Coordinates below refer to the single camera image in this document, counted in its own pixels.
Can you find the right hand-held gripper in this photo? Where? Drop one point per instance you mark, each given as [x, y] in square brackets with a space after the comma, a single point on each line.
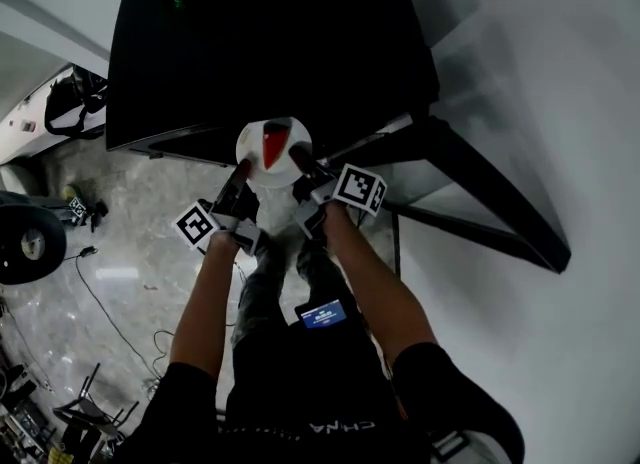
[360, 189]

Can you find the black round device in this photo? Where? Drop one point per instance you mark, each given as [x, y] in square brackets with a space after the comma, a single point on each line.
[45, 252]

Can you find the person's right leg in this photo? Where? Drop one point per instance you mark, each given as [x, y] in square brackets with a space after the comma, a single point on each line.
[320, 277]

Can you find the white round plate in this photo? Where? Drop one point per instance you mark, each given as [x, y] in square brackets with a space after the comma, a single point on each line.
[280, 174]

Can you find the person's black shirt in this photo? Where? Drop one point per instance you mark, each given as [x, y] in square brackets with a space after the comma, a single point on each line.
[310, 392]

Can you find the person's right forearm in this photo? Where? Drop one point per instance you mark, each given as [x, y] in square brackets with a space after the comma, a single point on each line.
[375, 292]

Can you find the small black screen device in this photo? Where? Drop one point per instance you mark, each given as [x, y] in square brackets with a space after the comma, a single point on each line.
[324, 314]

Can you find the black shoulder bag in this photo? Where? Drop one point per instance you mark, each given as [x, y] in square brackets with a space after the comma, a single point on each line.
[75, 102]

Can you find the person's left leg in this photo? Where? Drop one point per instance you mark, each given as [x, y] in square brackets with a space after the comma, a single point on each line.
[260, 292]

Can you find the black mini fridge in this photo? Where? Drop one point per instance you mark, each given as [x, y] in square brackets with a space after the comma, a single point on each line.
[270, 52]

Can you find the white low cabinet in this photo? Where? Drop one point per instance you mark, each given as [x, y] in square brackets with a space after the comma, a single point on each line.
[20, 137]

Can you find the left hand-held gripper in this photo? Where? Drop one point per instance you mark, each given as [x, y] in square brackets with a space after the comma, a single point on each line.
[195, 226]

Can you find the black metal stool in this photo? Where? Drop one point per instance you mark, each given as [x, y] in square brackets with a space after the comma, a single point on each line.
[87, 407]

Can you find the red watermelon slice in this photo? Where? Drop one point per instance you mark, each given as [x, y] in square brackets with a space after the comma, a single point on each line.
[274, 149]

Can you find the person's left forearm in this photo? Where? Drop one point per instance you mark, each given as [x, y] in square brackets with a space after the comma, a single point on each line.
[205, 312]

